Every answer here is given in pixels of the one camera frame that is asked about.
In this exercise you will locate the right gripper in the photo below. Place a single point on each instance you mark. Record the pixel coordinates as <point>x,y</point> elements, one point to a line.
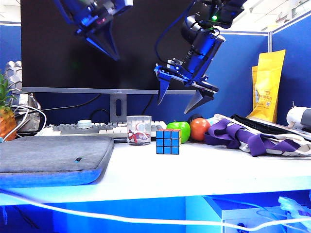
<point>192,80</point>

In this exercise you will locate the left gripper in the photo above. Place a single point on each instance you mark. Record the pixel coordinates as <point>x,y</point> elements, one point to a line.
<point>94,19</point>

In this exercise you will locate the multicoloured Rubik's cube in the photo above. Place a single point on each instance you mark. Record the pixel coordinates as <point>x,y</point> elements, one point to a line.
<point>167,143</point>

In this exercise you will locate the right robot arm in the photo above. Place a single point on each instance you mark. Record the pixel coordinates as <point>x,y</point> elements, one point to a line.
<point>204,43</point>

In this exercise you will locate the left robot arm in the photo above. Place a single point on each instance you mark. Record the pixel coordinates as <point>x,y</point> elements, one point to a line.
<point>70,9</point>

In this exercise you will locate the black ball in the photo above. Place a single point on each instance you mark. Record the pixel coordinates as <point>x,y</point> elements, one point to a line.
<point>194,117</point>

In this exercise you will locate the green apple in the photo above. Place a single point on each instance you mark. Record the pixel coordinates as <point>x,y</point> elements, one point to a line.
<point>183,128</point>

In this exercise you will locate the orange round fruit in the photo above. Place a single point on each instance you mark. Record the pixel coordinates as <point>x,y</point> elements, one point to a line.
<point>199,128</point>

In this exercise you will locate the black computer monitor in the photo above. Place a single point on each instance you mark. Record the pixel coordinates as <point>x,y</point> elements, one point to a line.
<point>60,68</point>

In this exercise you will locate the clear plastic jar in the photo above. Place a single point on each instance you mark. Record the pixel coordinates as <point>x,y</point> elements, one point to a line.
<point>138,126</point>

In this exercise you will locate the grey monitor stand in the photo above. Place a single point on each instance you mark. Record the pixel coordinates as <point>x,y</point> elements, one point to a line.
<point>113,109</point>

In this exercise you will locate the small yellow pouch bag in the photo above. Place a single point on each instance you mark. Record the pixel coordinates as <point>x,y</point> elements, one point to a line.
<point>254,82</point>

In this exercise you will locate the black folded cloth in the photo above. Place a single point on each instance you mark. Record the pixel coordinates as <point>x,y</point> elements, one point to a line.
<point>252,123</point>

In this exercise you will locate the large yellow pouch bag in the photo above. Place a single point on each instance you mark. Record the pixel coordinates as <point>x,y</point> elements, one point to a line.
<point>269,85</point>

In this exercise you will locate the grey and white keyboard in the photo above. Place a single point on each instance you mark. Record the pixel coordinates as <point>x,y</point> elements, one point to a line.
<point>70,129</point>

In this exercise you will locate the silver robot figure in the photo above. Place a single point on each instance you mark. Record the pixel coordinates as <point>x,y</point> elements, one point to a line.
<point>13,72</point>

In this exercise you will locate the white and grey device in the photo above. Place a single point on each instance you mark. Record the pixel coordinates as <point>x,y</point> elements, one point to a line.
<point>295,116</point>

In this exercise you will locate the grey laptop sleeve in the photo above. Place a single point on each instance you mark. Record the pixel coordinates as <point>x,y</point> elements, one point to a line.
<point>48,155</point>

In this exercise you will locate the toy pineapple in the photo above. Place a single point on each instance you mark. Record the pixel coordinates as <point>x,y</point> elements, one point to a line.
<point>7,123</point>

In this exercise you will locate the white drawer cabinet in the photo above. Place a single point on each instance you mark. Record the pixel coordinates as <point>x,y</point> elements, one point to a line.
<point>245,214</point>

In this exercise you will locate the clear plastic bag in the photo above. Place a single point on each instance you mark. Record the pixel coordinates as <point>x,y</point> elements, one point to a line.
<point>286,202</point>

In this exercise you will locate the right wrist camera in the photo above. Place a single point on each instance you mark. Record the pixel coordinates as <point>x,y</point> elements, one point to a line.
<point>173,64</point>

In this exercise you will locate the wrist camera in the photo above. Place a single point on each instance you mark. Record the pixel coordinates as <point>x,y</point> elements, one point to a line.
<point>173,64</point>
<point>124,3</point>

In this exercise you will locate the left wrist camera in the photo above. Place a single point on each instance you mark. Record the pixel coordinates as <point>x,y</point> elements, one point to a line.
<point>124,3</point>

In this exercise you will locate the silver partition post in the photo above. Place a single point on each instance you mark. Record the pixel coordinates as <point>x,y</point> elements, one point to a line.
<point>270,42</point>

